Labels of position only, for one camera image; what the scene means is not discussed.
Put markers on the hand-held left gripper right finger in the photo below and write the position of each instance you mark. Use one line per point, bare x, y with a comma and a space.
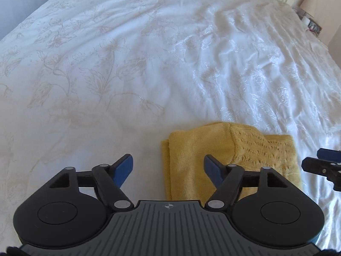
213, 169

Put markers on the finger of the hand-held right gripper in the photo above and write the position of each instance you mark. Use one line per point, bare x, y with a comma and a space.
326, 153
311, 164

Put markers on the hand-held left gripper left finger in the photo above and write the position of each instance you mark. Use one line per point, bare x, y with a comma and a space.
124, 169

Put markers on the yellow knit sweater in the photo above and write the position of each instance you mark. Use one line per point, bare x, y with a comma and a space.
191, 149

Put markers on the white floral bedspread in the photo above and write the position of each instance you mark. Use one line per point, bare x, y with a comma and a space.
133, 58

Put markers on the beige table lamp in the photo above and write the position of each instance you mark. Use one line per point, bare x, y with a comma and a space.
309, 5

